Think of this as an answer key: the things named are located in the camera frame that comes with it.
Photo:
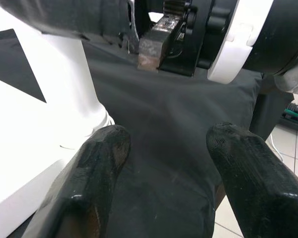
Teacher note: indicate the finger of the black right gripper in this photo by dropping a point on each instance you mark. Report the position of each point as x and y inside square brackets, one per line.
[72, 17]

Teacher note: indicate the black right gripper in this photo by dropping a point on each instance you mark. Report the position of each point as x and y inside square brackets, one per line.
[186, 37]

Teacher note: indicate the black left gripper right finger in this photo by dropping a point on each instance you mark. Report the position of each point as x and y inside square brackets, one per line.
[258, 186]

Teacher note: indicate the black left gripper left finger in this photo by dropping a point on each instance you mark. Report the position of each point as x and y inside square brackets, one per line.
[89, 186]

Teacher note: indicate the white plastic table top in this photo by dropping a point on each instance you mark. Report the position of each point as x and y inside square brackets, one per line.
[27, 136]

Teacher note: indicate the black metal storage cart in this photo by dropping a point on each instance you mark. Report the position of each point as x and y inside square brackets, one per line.
[295, 126]

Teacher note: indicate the black table cloth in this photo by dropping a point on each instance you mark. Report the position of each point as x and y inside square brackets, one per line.
[164, 111]

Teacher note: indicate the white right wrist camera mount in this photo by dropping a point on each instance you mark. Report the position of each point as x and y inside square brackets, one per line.
[236, 49]

